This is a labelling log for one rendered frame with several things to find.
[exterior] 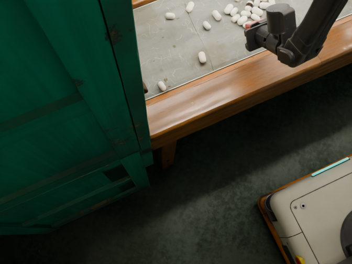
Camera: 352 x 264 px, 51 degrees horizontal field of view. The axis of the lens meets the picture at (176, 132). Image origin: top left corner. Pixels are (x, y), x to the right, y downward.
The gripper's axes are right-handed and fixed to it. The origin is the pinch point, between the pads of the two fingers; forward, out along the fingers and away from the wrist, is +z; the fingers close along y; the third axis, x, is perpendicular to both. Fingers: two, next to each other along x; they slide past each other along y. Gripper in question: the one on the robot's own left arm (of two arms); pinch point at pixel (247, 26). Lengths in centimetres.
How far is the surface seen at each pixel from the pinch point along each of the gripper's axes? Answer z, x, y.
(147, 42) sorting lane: 13.0, -1.7, 27.9
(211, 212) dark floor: 19, 91, 22
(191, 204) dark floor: 25, 86, 29
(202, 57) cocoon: 2.3, 4.9, 15.1
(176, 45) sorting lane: 9.6, 1.4, 20.1
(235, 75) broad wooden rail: -5.1, 10.9, 8.5
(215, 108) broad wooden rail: -10.2, 15.5, 18.7
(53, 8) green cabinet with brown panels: -62, -37, 48
